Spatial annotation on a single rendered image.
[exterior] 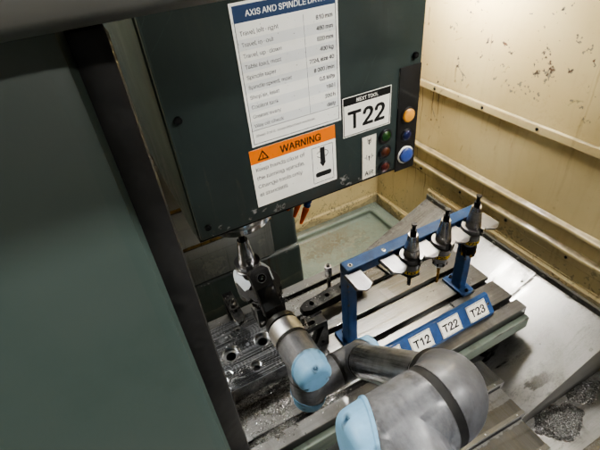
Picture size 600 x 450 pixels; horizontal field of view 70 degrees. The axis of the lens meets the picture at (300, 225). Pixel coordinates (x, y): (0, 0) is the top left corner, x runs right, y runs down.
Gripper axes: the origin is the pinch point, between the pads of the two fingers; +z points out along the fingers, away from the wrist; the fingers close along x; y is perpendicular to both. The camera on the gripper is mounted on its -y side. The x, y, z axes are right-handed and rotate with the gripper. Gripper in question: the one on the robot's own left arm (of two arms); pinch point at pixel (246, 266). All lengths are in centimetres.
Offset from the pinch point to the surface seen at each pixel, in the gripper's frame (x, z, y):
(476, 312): 62, -22, 35
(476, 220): 62, -15, 3
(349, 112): 17, -21, -43
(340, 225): 74, 76, 70
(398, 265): 36.0, -15.0, 6.5
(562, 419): 74, -52, 62
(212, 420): -20, -69, -58
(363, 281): 25.1, -14.9, 6.5
